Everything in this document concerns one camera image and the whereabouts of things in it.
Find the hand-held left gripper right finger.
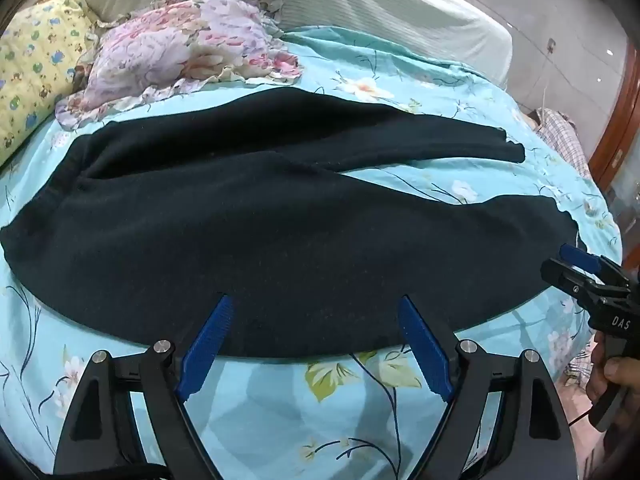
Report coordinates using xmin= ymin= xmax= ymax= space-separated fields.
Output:
xmin=397 ymin=294 xmax=577 ymax=480

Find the white padded headboard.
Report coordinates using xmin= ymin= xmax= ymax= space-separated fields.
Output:
xmin=67 ymin=0 xmax=516 ymax=88

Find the brown wooden frame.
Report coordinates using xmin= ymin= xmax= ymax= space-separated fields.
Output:
xmin=587 ymin=35 xmax=640 ymax=196

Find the pink floral ruffled pillow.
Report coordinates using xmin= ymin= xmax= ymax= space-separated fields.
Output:
xmin=54 ymin=0 xmax=306 ymax=132

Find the person's right hand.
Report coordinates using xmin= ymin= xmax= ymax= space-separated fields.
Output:
xmin=584 ymin=337 xmax=632 ymax=407

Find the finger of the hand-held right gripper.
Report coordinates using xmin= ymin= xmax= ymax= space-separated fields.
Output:
xmin=541 ymin=258 xmax=598 ymax=307
xmin=559 ymin=243 xmax=632 ymax=291

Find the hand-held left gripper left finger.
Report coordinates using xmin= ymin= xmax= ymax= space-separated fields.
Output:
xmin=52 ymin=294 xmax=236 ymax=480

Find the turquoise floral bedsheet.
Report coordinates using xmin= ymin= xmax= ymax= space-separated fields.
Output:
xmin=0 ymin=25 xmax=623 ymax=480

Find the plaid cloth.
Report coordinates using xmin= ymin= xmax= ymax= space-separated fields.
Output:
xmin=532 ymin=107 xmax=593 ymax=181

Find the yellow printed pillow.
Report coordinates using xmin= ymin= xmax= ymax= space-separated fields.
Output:
xmin=0 ymin=0 xmax=98 ymax=166

